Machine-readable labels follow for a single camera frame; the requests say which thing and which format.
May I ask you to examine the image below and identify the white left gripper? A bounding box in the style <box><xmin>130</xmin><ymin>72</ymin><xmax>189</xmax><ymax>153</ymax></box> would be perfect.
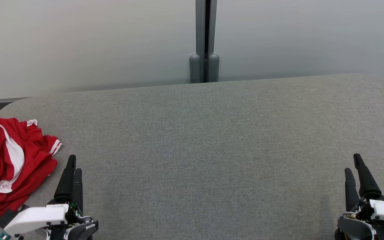
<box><xmin>4</xmin><ymin>155</ymin><xmax>99</xmax><ymax>240</ymax></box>

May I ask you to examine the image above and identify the red white basketball jersey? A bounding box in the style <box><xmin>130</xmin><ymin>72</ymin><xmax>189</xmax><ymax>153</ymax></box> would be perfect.
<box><xmin>0</xmin><ymin>119</ymin><xmax>62</xmax><ymax>230</ymax></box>

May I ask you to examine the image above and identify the grey cylindrical post cap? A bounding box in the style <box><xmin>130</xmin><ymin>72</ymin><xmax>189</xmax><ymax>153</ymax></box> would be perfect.
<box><xmin>189</xmin><ymin>54</ymin><xmax>201</xmax><ymax>84</ymax></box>
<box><xmin>208</xmin><ymin>53</ymin><xmax>220</xmax><ymax>83</ymax></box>

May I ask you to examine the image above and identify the grey partition post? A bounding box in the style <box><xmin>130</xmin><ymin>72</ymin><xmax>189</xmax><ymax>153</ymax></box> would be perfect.
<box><xmin>195</xmin><ymin>0</ymin><xmax>218</xmax><ymax>83</ymax></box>

